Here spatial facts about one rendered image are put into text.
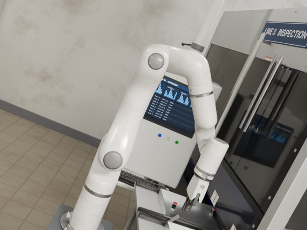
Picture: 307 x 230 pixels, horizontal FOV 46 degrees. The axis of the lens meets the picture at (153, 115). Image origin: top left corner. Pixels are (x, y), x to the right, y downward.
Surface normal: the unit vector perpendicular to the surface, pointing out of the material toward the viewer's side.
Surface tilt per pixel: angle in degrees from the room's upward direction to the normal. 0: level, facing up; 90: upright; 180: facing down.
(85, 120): 90
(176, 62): 106
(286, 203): 90
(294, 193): 90
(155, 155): 90
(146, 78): 129
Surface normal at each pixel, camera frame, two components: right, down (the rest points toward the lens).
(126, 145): 0.47, -0.11
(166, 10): 0.00, 0.23
